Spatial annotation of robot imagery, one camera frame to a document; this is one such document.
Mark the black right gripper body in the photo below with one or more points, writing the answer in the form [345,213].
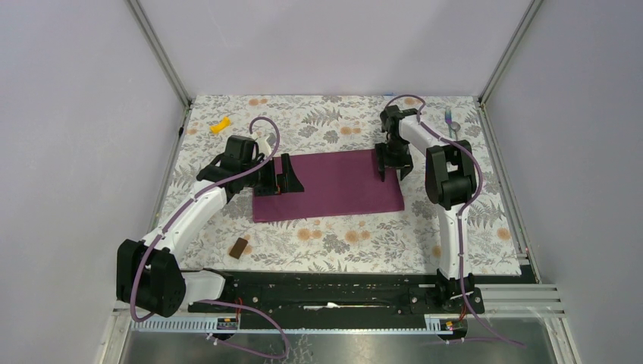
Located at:
[397,152]

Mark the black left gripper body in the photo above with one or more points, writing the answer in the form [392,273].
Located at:
[264,180]

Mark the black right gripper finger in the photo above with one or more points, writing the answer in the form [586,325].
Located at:
[380,152]
[405,169]

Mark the purple cloth napkin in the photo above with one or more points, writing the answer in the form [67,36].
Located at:
[336,184]

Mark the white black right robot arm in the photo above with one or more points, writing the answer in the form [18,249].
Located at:
[450,184]

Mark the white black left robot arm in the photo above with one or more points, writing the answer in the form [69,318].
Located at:
[148,275]

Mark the yellow plastic block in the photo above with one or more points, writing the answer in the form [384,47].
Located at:
[224,123]

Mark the iridescent fork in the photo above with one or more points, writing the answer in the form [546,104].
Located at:
[448,118]

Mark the silver spoon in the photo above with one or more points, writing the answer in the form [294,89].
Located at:
[454,130]

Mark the floral patterned table mat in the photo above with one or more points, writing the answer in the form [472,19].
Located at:
[349,218]

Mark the brown rectangular block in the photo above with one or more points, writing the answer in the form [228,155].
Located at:
[238,248]

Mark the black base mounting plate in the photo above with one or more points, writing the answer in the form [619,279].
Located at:
[363,300]

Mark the slotted grey cable duct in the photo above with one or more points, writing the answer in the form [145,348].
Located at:
[230,325]

